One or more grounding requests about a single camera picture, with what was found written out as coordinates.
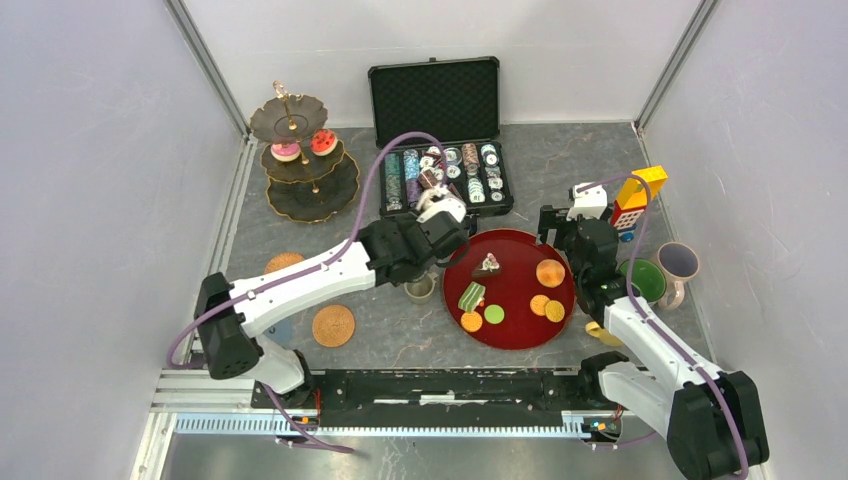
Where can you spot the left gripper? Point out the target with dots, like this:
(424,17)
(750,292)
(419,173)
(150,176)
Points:
(411,220)

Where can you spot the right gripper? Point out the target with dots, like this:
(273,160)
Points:
(554,218)

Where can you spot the orange peach bun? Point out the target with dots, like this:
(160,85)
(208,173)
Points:
(550,273)

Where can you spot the chocolate cake slice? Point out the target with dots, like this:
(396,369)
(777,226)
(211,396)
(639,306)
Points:
(488,266)

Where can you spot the white rectangular pastry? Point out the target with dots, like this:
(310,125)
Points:
(471,297)

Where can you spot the red frosted donut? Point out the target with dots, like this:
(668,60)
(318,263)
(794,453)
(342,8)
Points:
(323,142)

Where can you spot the pink frosted donut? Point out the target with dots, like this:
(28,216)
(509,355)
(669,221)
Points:
(285,152)

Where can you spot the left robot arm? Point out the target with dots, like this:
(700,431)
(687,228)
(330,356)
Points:
(232,317)

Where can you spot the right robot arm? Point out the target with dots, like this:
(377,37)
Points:
(711,420)

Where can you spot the small grey-green cup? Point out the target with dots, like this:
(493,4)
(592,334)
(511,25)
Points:
(421,290)

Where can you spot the toy block tower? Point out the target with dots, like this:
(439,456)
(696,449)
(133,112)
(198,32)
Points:
(633,198)

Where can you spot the green bowl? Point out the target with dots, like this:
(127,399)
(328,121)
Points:
(649,280)

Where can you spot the orange waffle biscuit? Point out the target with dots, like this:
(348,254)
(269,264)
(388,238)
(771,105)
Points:
(554,311)

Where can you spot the orange round biscuit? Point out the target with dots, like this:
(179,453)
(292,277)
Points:
(538,304)

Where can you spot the yellow cup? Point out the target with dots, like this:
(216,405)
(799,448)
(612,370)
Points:
(596,331)

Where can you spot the red round tray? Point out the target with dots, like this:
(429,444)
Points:
(518,253)

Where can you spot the beige purple mug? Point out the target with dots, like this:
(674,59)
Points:
(679,264)

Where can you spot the yellow round cookie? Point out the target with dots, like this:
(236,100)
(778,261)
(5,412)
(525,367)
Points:
(471,321)

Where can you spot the green macaron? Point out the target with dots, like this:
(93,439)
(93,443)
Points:
(494,314)

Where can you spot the black poker chip case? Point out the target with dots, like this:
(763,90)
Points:
(457,102)

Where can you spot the woven coaster front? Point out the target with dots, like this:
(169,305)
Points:
(333,326)

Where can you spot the woven coaster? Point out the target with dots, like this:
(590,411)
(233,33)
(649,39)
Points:
(281,261)
(333,326)

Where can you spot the three-tier dessert stand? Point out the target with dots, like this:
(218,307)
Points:
(310,189)

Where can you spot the woven coaster left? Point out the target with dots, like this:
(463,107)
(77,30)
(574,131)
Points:
(281,261)

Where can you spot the blue round coaster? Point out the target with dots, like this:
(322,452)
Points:
(282,333)

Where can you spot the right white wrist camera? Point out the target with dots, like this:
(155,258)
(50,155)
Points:
(588,204)

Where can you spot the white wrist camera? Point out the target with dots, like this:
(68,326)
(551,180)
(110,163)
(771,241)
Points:
(588,204)
(439,199)

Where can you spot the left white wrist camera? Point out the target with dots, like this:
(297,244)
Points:
(439,199)

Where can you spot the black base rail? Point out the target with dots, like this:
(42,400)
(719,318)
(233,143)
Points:
(442,402)

